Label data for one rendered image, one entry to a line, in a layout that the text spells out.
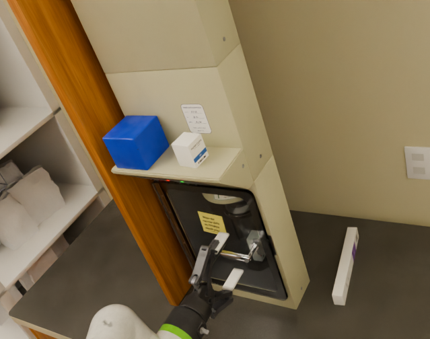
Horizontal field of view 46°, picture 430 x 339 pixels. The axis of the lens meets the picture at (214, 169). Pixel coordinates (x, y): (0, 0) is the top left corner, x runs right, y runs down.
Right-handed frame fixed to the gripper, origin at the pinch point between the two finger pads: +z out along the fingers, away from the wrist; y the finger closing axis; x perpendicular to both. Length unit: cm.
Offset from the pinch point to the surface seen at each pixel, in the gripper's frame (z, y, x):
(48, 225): 20, -28, 115
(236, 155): 2.8, 31.0, -10.5
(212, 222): 4.3, 6.5, 5.7
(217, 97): 5.6, 44.0, -8.4
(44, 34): -1, 65, 26
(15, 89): 48, 25, 127
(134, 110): 5.6, 40.8, 16.9
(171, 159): -0.1, 31.1, 5.6
